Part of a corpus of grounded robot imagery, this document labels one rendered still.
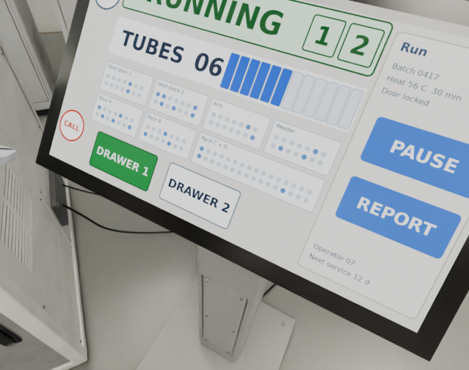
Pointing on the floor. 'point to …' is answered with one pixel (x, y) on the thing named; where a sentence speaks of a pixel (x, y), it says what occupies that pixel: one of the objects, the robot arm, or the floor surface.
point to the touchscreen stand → (222, 323)
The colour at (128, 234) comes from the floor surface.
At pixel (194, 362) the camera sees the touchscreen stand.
